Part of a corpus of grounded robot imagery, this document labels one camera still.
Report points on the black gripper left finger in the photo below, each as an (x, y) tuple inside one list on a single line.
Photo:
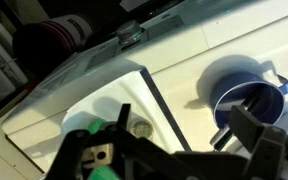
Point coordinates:
[(74, 156)]

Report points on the black marker pen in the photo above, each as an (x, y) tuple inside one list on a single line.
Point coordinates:
[(222, 138)]

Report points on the blue cup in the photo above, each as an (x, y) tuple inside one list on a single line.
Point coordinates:
[(227, 93)]

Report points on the green spray bottle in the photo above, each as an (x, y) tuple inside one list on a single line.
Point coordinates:
[(95, 126)]

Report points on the small round speckled dish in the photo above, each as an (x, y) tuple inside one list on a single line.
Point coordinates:
[(142, 129)]

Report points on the grey round knob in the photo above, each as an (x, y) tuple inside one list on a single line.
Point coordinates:
[(129, 31)]

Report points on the white laundry machine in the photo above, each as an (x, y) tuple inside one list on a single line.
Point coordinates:
[(190, 66)]

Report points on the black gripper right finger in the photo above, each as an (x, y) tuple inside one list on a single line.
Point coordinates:
[(264, 150)]

